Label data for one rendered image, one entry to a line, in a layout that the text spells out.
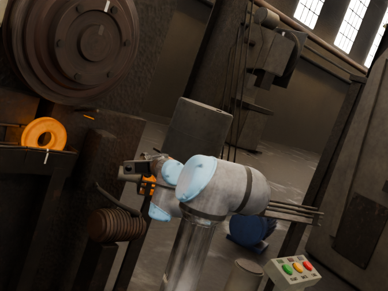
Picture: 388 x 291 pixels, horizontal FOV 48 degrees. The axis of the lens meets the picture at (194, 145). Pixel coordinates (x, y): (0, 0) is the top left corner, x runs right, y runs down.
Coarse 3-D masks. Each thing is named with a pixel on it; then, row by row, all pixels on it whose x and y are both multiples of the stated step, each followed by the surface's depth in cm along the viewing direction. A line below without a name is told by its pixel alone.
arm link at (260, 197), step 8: (256, 176) 103; (256, 184) 102; (264, 184) 104; (256, 192) 101; (264, 192) 103; (248, 200) 101; (256, 200) 102; (264, 200) 104; (248, 208) 103; (256, 208) 104; (264, 208) 108
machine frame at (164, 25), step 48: (144, 0) 177; (0, 48) 145; (144, 48) 185; (0, 96) 145; (144, 96) 194; (0, 192) 157; (96, 192) 188; (0, 240) 164; (48, 240) 179; (0, 288) 172; (48, 288) 188
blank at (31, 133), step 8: (40, 120) 151; (48, 120) 152; (56, 120) 155; (32, 128) 149; (40, 128) 151; (48, 128) 153; (56, 128) 155; (64, 128) 158; (24, 136) 149; (32, 136) 150; (56, 136) 157; (64, 136) 159; (24, 144) 150; (32, 144) 151; (48, 144) 158; (56, 144) 158; (64, 144) 160
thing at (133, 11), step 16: (16, 0) 134; (32, 0) 132; (128, 0) 154; (16, 16) 130; (16, 32) 132; (16, 48) 134; (16, 64) 136; (128, 64) 164; (32, 80) 141; (48, 96) 146; (64, 96) 150; (96, 96) 159
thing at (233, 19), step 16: (224, 0) 575; (240, 0) 555; (224, 16) 572; (240, 16) 565; (208, 32) 579; (224, 32) 556; (384, 32) 921; (208, 48) 583; (224, 48) 566; (384, 48) 929; (208, 64) 580; (224, 64) 576; (192, 80) 590; (208, 80) 567; (192, 96) 592; (208, 96) 578
